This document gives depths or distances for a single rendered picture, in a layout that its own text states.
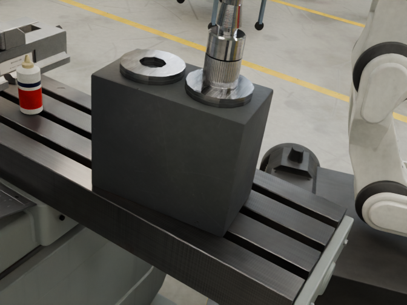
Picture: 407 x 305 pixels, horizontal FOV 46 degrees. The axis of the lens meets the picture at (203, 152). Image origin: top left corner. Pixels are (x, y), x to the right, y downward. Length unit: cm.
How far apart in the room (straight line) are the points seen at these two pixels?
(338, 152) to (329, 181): 131
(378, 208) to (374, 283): 18
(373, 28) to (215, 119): 57
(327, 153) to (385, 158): 156
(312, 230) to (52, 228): 45
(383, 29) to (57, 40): 69
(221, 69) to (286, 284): 29
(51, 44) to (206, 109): 58
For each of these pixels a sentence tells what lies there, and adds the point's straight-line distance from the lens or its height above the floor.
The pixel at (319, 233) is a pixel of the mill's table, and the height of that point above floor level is 93.
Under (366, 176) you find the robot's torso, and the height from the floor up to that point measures 75.
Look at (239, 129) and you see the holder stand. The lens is 58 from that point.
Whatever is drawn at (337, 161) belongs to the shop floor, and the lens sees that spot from 272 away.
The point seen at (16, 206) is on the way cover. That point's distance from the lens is 83.
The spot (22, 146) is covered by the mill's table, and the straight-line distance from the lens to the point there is 85.
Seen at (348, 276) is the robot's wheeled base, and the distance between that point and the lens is 122.
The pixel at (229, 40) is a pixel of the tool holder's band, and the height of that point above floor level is 119.
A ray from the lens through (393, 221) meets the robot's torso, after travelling 126.
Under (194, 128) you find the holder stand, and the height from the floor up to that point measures 109.
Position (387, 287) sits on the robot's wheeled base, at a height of 57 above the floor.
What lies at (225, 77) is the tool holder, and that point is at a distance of 60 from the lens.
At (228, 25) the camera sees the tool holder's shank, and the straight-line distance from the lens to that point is 59.
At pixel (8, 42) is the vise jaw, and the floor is 101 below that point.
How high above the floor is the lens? 139
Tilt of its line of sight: 33 degrees down
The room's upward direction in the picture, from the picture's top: 9 degrees clockwise
